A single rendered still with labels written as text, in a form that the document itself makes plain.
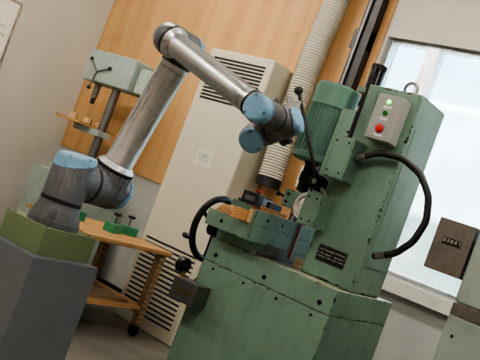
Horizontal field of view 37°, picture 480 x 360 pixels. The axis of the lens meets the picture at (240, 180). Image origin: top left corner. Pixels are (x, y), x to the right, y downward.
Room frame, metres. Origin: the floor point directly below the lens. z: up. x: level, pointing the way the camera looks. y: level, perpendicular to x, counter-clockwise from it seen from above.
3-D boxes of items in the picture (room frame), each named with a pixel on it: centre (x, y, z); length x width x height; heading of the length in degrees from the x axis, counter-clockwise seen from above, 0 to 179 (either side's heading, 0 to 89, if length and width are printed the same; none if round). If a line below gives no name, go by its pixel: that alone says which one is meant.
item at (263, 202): (2.86, -0.09, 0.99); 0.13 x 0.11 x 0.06; 142
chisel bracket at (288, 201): (2.73, -0.25, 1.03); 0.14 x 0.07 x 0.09; 52
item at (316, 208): (2.50, -0.29, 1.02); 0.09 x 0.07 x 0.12; 142
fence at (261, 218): (2.72, -0.28, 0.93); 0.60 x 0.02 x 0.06; 142
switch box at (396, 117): (2.43, -0.40, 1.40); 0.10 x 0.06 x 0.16; 52
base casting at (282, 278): (2.66, -0.34, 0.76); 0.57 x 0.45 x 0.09; 52
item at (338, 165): (2.49, -0.32, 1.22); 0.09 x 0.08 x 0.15; 52
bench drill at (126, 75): (4.80, 0.99, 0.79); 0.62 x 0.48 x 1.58; 55
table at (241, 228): (2.81, -0.16, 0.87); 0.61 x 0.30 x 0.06; 142
